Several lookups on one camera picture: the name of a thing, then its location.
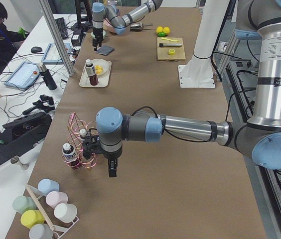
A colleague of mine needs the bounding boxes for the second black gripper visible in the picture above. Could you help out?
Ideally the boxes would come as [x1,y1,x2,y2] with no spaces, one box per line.
[103,149,122,177]

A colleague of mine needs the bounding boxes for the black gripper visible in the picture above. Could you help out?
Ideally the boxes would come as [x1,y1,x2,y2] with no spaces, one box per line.
[92,28,104,51]

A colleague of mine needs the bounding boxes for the white round plate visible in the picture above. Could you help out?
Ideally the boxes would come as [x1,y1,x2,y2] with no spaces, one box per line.
[91,58,110,76]

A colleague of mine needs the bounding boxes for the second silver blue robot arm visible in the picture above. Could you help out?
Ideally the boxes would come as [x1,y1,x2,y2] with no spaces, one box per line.
[96,0,281,177]

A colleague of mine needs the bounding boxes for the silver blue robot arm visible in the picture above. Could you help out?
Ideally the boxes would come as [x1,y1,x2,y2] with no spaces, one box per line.
[92,0,162,44]

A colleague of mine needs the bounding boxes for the dark drink bottle on tray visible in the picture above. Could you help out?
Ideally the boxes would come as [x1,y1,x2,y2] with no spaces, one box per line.
[85,59,99,86]

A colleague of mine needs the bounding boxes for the cream rabbit tray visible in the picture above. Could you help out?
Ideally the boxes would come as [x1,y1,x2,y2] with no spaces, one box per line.
[79,61,112,88]

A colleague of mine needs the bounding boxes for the green bowl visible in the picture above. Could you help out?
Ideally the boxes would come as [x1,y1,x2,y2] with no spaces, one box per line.
[91,30,106,39]

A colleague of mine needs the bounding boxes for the grey folded cloth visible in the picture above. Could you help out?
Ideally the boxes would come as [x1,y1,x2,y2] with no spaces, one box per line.
[96,45,115,56]

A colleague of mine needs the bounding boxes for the pink bowl with ice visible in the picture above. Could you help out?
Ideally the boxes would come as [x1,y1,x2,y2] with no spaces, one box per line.
[103,18,116,34]

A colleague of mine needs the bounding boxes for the black keyboard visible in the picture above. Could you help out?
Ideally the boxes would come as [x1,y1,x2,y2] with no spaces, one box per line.
[55,17,68,39]

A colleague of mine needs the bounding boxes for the metal scoop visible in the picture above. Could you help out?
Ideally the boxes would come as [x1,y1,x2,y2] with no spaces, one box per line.
[130,22,153,31]

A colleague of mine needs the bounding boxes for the bottle in rack rear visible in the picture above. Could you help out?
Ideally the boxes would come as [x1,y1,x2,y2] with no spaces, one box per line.
[79,128,87,142]

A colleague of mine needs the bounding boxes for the bottle in rack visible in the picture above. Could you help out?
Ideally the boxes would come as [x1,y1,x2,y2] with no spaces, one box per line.
[62,143,81,169]
[79,128,87,142]

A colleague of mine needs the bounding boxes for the bottle in rack front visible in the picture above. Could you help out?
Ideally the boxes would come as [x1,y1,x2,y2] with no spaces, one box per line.
[62,143,81,169]

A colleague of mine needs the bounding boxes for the far teach pendant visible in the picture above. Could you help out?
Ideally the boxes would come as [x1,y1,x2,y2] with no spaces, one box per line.
[41,43,63,64]

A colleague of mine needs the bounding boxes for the teach pendant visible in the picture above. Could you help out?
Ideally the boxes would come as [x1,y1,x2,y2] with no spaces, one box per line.
[4,62,39,90]
[41,43,63,64]

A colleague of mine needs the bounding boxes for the black thermos bottle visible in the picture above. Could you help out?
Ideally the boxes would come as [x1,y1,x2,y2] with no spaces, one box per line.
[37,62,57,91]

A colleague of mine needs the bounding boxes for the black computer mouse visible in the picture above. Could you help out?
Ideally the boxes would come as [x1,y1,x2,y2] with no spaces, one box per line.
[30,46,42,53]

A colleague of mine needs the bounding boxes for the yellow lemon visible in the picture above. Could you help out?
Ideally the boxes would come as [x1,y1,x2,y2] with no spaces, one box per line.
[163,27,170,35]
[156,26,163,34]

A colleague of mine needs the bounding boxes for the green lime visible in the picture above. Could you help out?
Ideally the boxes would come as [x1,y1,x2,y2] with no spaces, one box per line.
[157,32,166,37]

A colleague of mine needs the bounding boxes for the yellow plastic knife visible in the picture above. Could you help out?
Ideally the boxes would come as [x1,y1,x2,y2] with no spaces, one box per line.
[160,37,180,42]

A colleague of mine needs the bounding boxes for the wooden cutting board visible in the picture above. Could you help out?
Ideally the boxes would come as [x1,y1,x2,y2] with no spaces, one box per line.
[157,37,186,61]

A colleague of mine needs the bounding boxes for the white cup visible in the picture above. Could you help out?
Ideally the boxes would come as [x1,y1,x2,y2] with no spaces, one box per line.
[54,203,77,223]

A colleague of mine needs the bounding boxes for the pink cup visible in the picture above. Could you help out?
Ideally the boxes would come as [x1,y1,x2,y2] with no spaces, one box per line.
[45,191,68,208]

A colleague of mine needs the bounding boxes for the blue cup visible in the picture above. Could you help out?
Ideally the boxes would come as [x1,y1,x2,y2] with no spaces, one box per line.
[37,178,60,196]

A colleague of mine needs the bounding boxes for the half lemon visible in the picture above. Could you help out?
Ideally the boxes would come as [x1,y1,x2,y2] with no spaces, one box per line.
[168,49,176,55]

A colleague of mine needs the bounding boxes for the near teach pendant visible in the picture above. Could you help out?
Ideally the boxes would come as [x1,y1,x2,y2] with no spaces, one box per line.
[4,62,39,90]

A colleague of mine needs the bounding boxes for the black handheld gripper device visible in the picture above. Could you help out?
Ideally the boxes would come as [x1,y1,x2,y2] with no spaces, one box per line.
[22,95,55,116]

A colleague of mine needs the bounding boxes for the grey cup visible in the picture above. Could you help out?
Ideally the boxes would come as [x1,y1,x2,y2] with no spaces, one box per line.
[29,224,53,239]

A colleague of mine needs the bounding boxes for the green cup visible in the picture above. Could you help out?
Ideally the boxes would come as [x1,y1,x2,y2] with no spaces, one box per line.
[12,196,37,214]

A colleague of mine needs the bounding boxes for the yellow cup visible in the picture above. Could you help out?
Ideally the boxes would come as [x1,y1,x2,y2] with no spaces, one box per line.
[20,210,45,229]

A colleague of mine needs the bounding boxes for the black equipment case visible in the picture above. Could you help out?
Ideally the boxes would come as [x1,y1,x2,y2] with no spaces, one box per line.
[0,112,52,166]

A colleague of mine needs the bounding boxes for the aluminium frame post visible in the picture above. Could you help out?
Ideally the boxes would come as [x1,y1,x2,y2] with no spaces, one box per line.
[38,0,74,77]

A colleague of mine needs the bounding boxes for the copper wire bottle rack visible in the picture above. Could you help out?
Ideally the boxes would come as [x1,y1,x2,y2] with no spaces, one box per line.
[62,112,101,170]

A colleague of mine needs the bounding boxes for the white cup rack wooden handle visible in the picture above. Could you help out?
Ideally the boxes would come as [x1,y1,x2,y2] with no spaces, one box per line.
[25,185,79,239]

